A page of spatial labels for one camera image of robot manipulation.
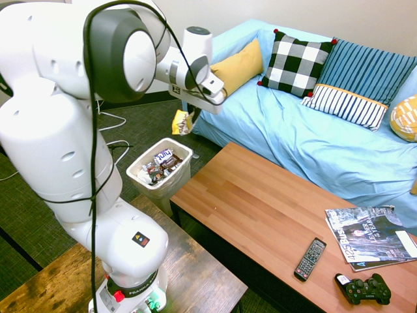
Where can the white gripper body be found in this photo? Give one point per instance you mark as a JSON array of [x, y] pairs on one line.
[[202, 102]]

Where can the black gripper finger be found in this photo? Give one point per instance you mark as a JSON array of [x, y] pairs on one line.
[[190, 114], [196, 116]]

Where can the yellow chip bag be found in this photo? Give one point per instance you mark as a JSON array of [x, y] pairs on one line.
[[180, 124]]

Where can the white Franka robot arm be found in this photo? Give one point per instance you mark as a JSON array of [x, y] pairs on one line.
[[75, 130]]

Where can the white trash bin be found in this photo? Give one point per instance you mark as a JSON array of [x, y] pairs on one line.
[[177, 182]]

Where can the crumpled white paper trash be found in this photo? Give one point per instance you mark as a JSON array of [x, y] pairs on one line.
[[143, 176]]

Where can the grey plastic trash bin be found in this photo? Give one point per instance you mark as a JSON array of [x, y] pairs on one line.
[[163, 192]]

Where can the purple hint wrapper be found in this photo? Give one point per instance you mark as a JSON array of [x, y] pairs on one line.
[[163, 156]]

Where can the brown snack wrapper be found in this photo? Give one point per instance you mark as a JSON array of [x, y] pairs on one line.
[[172, 162]]

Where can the plain yellow pillow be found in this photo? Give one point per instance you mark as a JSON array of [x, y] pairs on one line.
[[239, 66]]

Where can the dark crumpled wrapper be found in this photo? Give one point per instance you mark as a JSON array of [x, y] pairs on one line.
[[155, 172]]

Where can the light blue covered sofa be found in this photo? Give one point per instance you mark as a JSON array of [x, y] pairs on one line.
[[293, 137]]

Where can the black white checkered pillow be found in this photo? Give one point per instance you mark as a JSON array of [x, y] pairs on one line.
[[293, 63]]

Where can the white navy striped pillow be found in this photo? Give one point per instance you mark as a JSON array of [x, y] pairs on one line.
[[348, 106]]

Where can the blue striped pillow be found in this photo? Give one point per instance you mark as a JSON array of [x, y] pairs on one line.
[[368, 71]]

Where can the black tv remote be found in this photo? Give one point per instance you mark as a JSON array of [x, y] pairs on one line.
[[310, 259]]

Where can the yellow white patterned round pillow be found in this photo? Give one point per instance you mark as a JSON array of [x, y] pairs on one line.
[[405, 119]]

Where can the business magazine with cover photo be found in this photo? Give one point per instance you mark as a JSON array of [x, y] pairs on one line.
[[368, 234]]

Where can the small black device white label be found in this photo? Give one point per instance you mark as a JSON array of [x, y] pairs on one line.
[[342, 279]]

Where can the magazine under cover magazine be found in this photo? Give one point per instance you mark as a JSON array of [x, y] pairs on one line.
[[387, 264]]

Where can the black game controller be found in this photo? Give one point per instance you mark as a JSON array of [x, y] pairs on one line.
[[368, 290]]

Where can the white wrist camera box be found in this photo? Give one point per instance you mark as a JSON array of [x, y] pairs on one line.
[[212, 84]]

